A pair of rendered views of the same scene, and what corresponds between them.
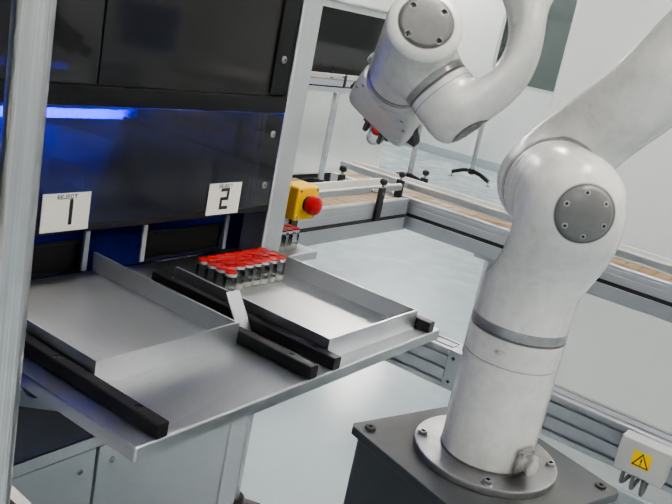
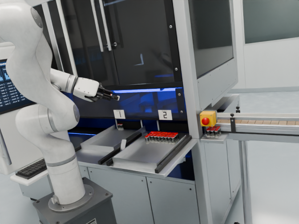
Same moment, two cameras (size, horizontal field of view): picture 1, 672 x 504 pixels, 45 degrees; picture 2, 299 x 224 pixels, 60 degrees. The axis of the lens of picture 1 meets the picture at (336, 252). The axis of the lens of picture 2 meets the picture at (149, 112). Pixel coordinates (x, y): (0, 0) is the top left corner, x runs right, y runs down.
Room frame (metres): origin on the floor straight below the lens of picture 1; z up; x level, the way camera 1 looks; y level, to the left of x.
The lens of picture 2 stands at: (1.35, -1.23, 1.45)
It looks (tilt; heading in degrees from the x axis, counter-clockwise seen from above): 15 degrees down; 90
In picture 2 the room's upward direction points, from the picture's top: 9 degrees counter-clockwise
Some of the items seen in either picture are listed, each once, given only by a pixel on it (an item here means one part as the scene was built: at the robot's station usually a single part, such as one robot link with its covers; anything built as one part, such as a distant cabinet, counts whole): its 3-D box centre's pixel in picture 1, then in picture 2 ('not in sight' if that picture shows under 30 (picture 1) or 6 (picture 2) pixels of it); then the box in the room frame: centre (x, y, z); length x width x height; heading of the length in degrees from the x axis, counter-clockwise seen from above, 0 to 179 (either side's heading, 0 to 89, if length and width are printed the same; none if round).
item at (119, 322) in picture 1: (94, 308); (114, 137); (1.11, 0.33, 0.90); 0.34 x 0.26 x 0.04; 57
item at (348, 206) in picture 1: (318, 205); (269, 123); (1.99, 0.07, 0.92); 0.69 x 0.16 x 0.16; 147
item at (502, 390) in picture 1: (500, 394); (66, 179); (0.97, -0.24, 0.95); 0.19 x 0.19 x 0.18
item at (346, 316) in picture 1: (296, 297); (151, 148); (1.34, 0.05, 0.90); 0.34 x 0.26 x 0.04; 56
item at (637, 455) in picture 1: (644, 458); not in sight; (1.81, -0.84, 0.50); 0.12 x 0.05 x 0.09; 57
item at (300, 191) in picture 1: (294, 199); (208, 118); (1.67, 0.11, 1.00); 0.08 x 0.07 x 0.07; 57
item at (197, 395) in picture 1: (207, 321); (130, 147); (1.22, 0.18, 0.87); 0.70 x 0.48 x 0.02; 147
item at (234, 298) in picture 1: (262, 324); (118, 149); (1.16, 0.09, 0.91); 0.14 x 0.03 x 0.06; 57
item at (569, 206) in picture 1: (549, 245); (45, 133); (0.94, -0.25, 1.16); 0.19 x 0.12 x 0.24; 3
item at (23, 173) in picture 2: not in sight; (50, 160); (0.68, 0.32, 0.82); 0.40 x 0.14 x 0.02; 52
